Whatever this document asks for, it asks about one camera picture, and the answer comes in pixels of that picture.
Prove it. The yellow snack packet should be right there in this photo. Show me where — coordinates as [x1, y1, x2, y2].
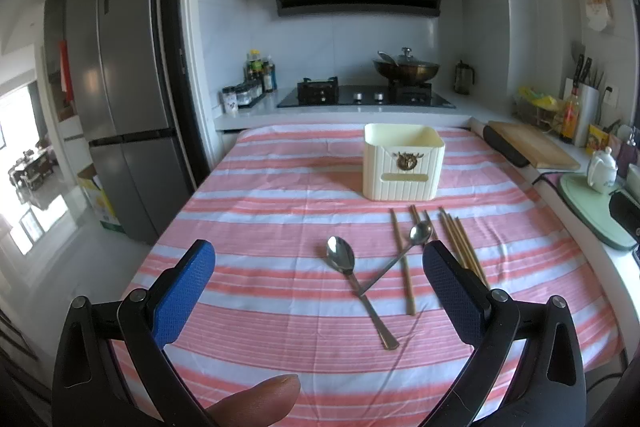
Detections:
[586, 124, 608, 155]

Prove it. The white teapot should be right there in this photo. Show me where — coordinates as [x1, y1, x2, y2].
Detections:
[587, 146, 618, 194]

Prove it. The wok with lid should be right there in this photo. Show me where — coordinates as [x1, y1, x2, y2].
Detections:
[373, 48, 440, 84]

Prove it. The silver refrigerator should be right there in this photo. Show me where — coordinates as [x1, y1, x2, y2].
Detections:
[66, 0, 192, 244]

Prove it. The green tray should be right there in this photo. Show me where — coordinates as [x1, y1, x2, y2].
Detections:
[558, 173, 637, 251]

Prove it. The wooden cutting board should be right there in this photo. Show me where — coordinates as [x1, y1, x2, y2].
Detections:
[488, 120, 580, 171]

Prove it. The orange sauce bottle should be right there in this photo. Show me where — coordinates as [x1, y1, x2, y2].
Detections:
[560, 82, 580, 143]

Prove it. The wire dish rack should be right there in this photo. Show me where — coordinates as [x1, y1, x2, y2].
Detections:
[514, 87, 564, 132]

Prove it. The black gas stove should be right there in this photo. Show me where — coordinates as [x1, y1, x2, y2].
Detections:
[278, 77, 454, 109]

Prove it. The large steel spoon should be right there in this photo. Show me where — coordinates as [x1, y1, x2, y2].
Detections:
[326, 235, 399, 351]

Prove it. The pink striped tablecloth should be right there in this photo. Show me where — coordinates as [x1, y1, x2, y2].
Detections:
[132, 124, 622, 426]

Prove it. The yellow cardboard box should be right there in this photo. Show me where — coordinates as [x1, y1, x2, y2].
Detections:
[77, 164, 124, 233]

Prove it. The knife block with knives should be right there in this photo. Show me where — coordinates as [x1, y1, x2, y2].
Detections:
[564, 53, 599, 147]

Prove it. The dark kettle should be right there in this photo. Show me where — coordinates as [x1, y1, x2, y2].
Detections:
[454, 61, 475, 95]

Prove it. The small steel spoon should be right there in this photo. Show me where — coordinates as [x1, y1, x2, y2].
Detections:
[358, 221, 433, 296]

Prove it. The person's left hand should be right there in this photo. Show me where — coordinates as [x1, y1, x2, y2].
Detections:
[206, 374, 300, 427]

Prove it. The condiment bottles group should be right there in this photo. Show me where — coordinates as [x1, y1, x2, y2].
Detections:
[245, 49, 277, 92]

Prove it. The cream utensil holder box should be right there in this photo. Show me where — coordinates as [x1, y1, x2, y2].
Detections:
[362, 124, 446, 202]

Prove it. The spice jar rack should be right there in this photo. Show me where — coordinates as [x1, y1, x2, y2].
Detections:
[220, 81, 265, 115]

